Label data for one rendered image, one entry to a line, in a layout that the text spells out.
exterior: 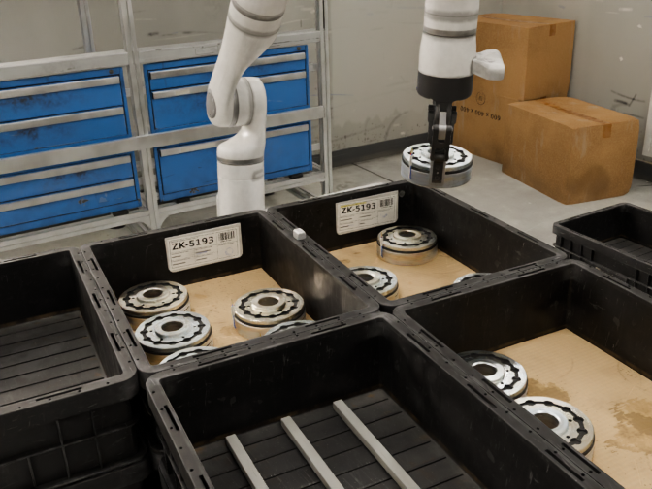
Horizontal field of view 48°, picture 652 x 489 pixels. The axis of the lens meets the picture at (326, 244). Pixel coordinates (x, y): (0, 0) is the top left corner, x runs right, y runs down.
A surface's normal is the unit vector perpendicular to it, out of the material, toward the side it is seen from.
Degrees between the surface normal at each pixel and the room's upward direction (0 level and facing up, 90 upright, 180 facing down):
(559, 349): 0
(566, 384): 0
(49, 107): 90
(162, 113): 90
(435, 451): 0
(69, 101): 90
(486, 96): 88
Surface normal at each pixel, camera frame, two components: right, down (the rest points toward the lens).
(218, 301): -0.03, -0.91
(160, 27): 0.51, 0.33
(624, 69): -0.86, 0.23
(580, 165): 0.30, 0.37
